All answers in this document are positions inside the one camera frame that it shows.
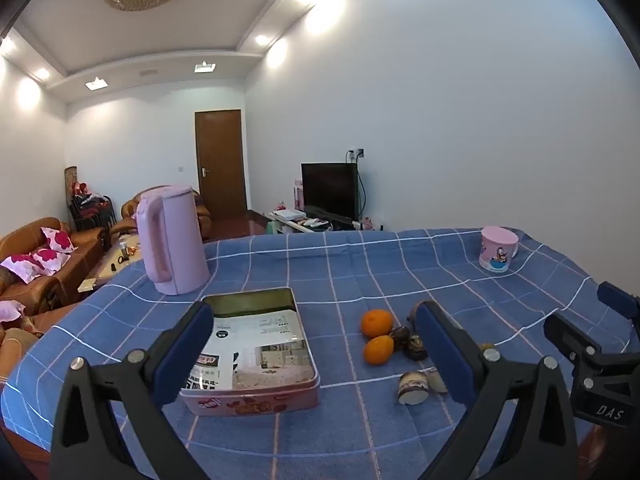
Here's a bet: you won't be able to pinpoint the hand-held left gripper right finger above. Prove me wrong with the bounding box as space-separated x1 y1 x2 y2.
412 301 583 480

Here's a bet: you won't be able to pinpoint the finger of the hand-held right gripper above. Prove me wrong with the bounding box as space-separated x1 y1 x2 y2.
598 282 640 348
544 312 603 361

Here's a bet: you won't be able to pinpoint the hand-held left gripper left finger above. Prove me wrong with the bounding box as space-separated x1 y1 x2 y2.
48 301 216 480

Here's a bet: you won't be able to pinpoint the wrinkled brown passion fruit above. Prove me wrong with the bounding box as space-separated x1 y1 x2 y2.
404 335 430 361

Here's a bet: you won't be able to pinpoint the small orange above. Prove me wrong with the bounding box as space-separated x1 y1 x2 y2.
361 309 395 338
363 335 395 365

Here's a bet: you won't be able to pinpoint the pink tin box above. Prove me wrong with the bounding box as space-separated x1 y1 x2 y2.
178 287 321 417

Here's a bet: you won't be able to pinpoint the pink cartoon mug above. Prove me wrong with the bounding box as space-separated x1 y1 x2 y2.
478 226 519 273

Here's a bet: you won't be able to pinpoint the pink electric kettle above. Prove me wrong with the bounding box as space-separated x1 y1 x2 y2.
136 185 211 296

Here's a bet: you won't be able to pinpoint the wooden coffee table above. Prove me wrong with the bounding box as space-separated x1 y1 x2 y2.
77 232 146 291

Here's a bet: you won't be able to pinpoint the blue checked cloth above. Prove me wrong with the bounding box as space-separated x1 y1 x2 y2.
0 227 640 480

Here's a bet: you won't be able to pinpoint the brown leather armchair sofa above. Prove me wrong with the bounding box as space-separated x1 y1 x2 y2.
121 190 213 242

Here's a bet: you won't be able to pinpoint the stacked black chairs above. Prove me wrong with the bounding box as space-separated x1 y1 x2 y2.
70 192 118 233

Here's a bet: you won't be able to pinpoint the white television stand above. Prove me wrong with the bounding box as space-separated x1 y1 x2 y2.
267 210 361 233

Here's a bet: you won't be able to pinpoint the brown wooden door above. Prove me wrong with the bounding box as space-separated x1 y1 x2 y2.
194 110 249 221

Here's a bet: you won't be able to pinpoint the long brown leather sofa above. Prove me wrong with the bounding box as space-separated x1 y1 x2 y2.
0 217 108 311

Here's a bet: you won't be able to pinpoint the black television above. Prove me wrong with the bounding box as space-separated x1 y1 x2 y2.
301 162 360 222

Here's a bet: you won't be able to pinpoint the black television cable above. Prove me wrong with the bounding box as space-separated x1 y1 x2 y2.
356 160 369 222

